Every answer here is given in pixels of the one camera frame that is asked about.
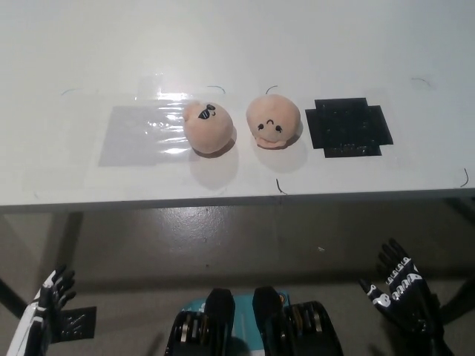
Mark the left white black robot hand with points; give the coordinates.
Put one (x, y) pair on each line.
(46, 300)

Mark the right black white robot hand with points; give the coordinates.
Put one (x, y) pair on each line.
(406, 296)

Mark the beige dumpling toy smiling face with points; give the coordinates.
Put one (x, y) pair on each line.
(272, 118)

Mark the beige dumpling toy with sunglasses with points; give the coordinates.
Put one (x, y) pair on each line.
(211, 130)

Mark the dark slanted table leg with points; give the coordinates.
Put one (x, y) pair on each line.
(462, 300)
(13, 298)

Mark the right black robot torso block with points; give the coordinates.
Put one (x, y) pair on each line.
(300, 330)

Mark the black robot torso block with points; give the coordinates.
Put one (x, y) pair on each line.
(300, 330)
(200, 330)

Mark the left black robot torso block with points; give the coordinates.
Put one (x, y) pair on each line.
(200, 330)

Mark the black tape patch notched corners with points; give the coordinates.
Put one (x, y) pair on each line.
(349, 128)

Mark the grey tape patch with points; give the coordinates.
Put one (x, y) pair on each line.
(133, 144)

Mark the clear glossy tape strip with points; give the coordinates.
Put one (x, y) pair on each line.
(174, 96)

